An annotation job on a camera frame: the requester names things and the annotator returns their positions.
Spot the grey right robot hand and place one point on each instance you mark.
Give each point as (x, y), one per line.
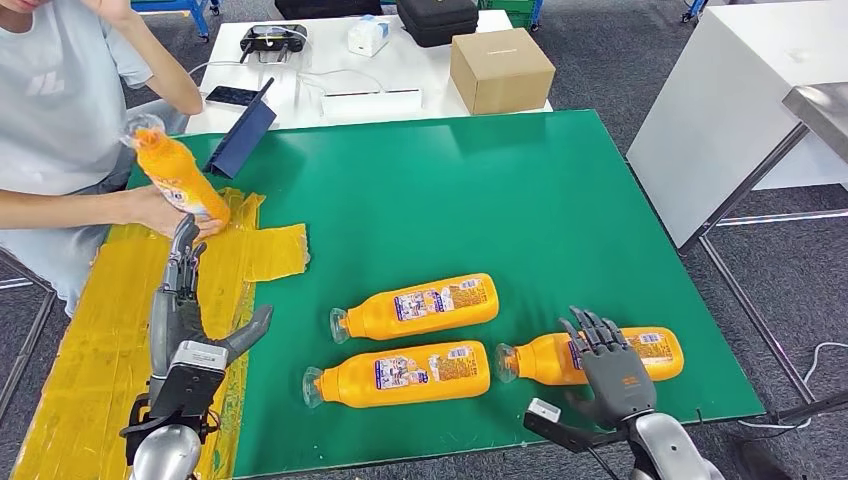
(619, 384)

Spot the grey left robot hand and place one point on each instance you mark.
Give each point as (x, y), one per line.
(159, 324)

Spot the orange detergent bottle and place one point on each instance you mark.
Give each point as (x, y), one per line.
(378, 321)
(536, 364)
(175, 172)
(351, 384)

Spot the person's left forearm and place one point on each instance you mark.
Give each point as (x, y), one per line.
(162, 69)

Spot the person's right forearm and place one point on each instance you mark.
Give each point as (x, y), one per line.
(60, 208)

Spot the yellow tape patch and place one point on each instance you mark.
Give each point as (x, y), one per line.
(99, 318)

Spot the person's right hand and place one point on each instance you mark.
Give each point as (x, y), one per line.
(149, 208)

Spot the dark blue tablet case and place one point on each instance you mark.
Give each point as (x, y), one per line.
(242, 139)

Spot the black smartphone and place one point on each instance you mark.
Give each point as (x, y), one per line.
(228, 95)

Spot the green table mat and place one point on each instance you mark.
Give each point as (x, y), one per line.
(464, 199)

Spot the person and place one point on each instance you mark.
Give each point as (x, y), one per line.
(53, 99)

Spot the white cabinet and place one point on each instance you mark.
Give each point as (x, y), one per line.
(715, 112)

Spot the brown cardboard box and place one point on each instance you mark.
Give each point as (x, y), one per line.
(502, 76)

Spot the steel table top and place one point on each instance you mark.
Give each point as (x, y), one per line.
(825, 112)

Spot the small white tissue box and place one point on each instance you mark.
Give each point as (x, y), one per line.
(368, 36)

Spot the black bag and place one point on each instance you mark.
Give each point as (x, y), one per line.
(328, 6)

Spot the white table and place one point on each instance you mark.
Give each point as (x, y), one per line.
(417, 69)

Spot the green plastic crate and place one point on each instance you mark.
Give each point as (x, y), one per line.
(507, 6)

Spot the black hard carrying case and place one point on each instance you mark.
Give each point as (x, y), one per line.
(437, 20)

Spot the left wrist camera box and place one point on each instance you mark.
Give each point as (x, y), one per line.
(192, 378)

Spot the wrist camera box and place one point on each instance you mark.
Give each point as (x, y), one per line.
(563, 434)
(192, 378)

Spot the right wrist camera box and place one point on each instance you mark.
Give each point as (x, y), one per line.
(563, 434)

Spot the grey metal chair frame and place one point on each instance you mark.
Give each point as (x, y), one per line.
(33, 344)

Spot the grey metal table frame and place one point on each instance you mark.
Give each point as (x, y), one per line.
(762, 175)

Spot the blue metal cart frame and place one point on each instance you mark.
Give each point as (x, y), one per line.
(536, 12)
(199, 14)

